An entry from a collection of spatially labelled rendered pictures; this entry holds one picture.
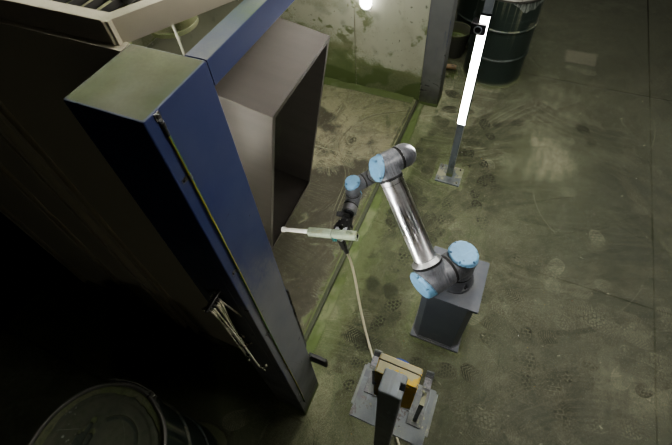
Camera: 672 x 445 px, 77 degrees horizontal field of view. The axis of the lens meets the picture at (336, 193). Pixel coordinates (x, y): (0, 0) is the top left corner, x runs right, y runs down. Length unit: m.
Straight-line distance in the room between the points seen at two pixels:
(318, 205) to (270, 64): 1.68
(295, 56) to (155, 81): 1.20
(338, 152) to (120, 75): 2.97
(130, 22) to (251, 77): 0.95
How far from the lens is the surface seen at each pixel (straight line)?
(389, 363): 1.23
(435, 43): 3.86
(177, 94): 0.80
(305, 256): 3.12
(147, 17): 0.97
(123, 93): 0.83
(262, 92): 1.79
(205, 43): 0.89
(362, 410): 1.97
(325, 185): 3.48
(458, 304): 2.32
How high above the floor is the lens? 2.73
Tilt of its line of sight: 52 degrees down
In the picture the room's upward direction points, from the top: 5 degrees counter-clockwise
